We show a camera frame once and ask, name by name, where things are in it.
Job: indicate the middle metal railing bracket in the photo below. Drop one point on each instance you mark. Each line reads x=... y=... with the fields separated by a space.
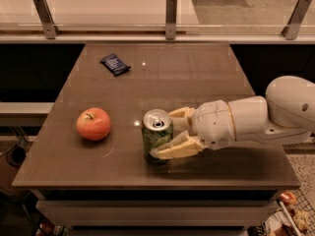
x=170 y=19

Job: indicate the black round stool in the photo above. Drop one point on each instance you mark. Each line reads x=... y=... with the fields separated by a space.
x=16 y=156

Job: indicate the dark blue rxbar wrapper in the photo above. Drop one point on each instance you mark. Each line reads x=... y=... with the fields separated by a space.
x=114 y=65

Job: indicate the red apple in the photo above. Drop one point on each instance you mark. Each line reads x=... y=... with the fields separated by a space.
x=94 y=124

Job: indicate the metal railing bracket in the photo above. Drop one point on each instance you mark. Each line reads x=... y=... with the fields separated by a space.
x=291 y=29
x=170 y=19
x=50 y=30

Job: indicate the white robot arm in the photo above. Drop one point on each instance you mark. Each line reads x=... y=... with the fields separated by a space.
x=285 y=115

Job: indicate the left metal railing bracket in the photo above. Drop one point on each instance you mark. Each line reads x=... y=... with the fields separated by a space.
x=50 y=30

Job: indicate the green soda can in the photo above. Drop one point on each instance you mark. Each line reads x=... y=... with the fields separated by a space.
x=157 y=129

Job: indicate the wire basket with snacks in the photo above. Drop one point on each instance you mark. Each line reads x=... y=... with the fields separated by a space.
x=294 y=217

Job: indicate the right metal railing bracket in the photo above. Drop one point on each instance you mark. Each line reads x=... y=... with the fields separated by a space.
x=291 y=29

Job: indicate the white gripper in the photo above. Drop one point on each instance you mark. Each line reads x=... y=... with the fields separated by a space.
x=212 y=122

